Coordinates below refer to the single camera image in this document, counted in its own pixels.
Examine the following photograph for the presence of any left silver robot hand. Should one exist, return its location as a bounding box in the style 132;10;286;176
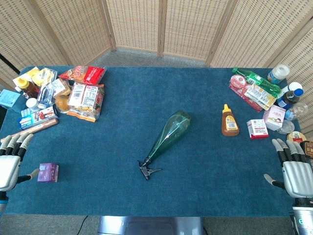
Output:
0;133;40;192

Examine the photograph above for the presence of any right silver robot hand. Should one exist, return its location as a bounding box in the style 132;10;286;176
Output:
263;138;313;199

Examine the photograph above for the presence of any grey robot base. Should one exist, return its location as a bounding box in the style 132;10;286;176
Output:
97;215;205;235

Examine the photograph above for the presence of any clear water bottle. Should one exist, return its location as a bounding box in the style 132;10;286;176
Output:
284;102;309;121

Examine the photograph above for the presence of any white small pill bottle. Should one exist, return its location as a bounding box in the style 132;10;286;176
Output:
25;97;41;113

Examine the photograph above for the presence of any dark tea bottle blue cap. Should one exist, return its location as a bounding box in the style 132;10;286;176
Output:
276;88;304;110

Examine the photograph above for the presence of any yellow cap honey bottle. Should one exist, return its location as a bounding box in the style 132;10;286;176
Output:
15;78;40;99

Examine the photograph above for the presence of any amber honey squeeze bottle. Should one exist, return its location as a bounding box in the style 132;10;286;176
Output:
221;103;240;137

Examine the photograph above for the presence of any green plastic soda bottle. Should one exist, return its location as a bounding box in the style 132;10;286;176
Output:
231;67;282;98

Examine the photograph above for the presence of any green transparent spray bottle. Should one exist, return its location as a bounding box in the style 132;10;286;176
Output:
136;110;192;181

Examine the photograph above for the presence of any dark brown box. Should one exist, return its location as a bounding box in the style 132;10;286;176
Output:
299;141;313;160

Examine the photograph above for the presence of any round tin with label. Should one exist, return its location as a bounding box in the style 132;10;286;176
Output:
287;131;307;143

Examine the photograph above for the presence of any small purple box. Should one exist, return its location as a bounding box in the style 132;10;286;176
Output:
37;163;60;183

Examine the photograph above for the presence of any brown long stick pack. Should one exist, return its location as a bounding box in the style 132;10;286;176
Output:
0;118;60;143

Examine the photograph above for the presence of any clear round plastic lid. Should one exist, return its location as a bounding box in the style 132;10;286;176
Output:
277;119;296;135

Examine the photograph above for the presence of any blue toothpaste box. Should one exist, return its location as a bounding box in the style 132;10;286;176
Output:
18;106;58;131

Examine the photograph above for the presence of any red white small carton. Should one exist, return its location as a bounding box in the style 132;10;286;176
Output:
246;118;269;140

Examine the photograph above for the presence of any pink white medicine box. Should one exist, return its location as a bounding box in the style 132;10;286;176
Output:
263;104;286;131

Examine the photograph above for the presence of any light blue tissue box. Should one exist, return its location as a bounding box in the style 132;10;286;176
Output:
0;89;27;114

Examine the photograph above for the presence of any silver blue pouch pack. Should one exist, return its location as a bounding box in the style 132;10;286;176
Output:
37;84;55;110

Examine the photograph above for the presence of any packaged bread bun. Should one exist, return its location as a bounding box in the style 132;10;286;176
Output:
54;94;71;114

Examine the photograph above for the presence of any yellow white biscuit pack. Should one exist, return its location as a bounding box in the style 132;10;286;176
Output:
244;83;276;111

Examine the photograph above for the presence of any clear wrapped snack pack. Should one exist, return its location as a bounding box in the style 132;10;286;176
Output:
48;78;72;98

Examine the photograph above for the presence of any yellow snack packet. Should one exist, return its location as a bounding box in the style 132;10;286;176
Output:
31;68;58;87

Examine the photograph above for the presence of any white lidded plastic jar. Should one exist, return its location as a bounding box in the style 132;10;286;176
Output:
267;64;291;85

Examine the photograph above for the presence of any orange white noodle pack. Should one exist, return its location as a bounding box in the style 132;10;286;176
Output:
66;82;105;123

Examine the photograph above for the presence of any red white sausage pack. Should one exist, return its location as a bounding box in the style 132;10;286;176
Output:
228;74;264;113

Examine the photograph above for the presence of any red snack bag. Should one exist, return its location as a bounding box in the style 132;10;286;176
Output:
59;65;107;86

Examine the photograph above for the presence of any blue table cloth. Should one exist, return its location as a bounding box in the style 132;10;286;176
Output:
0;65;302;217

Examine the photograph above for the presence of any wicker folding screen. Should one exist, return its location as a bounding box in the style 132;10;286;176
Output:
0;0;313;134

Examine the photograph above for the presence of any black cable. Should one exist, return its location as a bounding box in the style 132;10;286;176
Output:
77;215;89;235

